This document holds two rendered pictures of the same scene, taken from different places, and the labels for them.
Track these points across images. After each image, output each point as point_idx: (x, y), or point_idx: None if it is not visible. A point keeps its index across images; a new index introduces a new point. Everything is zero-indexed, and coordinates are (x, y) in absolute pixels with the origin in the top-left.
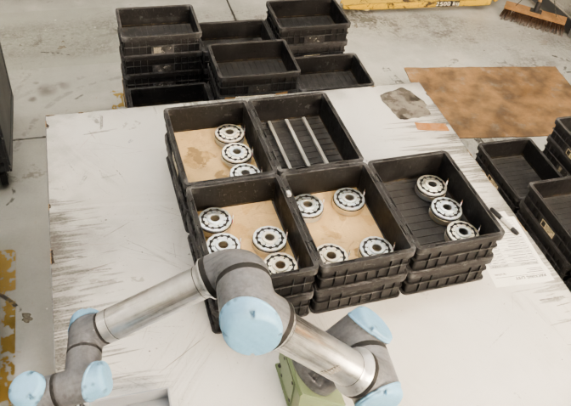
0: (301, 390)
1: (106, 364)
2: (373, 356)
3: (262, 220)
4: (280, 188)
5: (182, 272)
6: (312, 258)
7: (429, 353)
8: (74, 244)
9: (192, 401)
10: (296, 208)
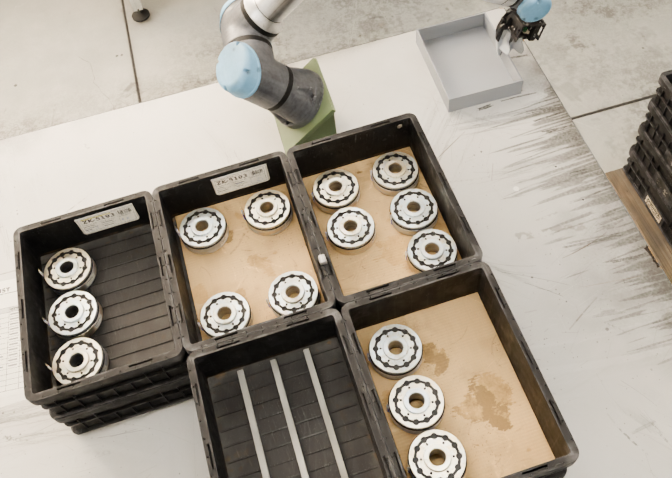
0: (315, 59)
1: None
2: (244, 5)
3: (361, 275)
4: (334, 273)
5: None
6: (294, 161)
7: (165, 179)
8: (632, 280)
9: (424, 110)
10: (312, 237)
